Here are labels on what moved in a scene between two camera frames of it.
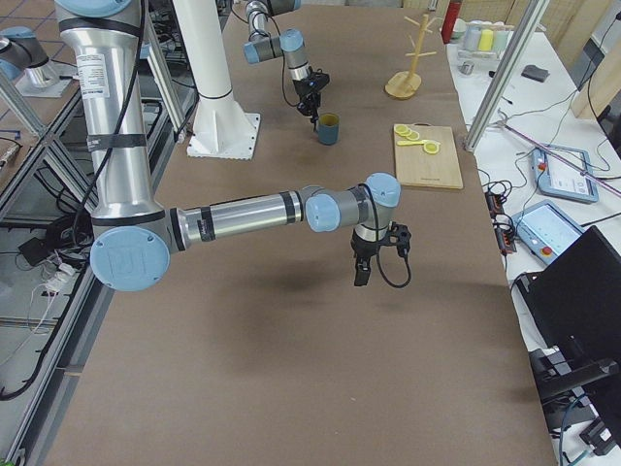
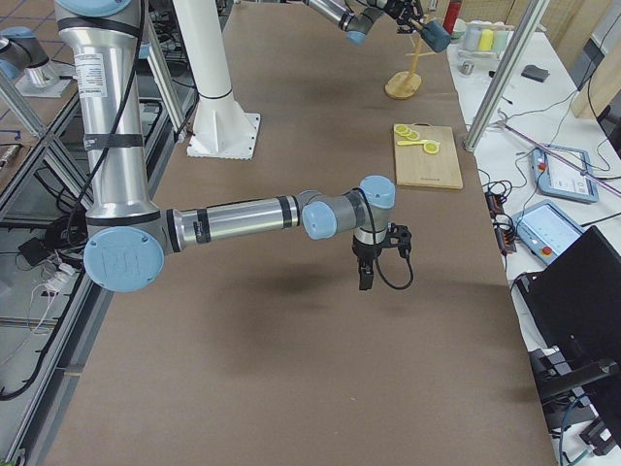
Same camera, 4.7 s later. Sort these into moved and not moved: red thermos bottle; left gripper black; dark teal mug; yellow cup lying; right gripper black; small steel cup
Moved: left gripper black; dark teal mug
Not moved: right gripper black; yellow cup lying; small steel cup; red thermos bottle
